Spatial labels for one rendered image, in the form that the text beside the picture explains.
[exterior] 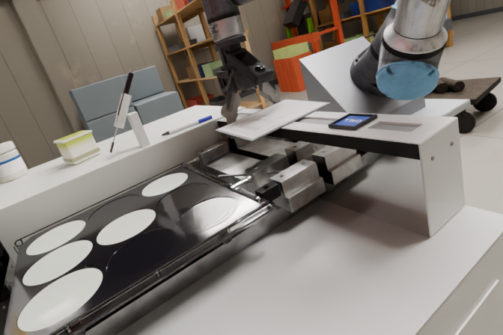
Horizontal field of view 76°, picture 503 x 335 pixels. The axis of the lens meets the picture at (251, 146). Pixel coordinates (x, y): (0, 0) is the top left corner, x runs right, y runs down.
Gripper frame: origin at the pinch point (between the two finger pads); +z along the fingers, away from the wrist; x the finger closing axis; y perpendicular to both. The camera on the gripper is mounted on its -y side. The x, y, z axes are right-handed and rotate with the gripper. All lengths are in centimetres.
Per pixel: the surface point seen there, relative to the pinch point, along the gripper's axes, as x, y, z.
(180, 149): 16.8, 12.5, 1.6
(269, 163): 9.7, -15.7, 3.6
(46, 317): 49, -22, 4
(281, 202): 13.7, -22.4, 7.9
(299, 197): 11.7, -25.0, 7.2
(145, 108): -24, 205, 9
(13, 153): 51, 40, -8
